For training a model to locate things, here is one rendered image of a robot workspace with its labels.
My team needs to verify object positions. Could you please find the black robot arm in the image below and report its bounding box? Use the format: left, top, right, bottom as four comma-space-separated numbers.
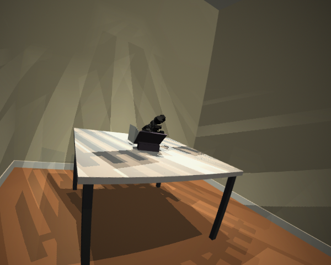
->
142, 115, 166, 131

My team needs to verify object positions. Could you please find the grey switch panel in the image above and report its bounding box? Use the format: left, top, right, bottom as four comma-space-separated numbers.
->
134, 130, 167, 152

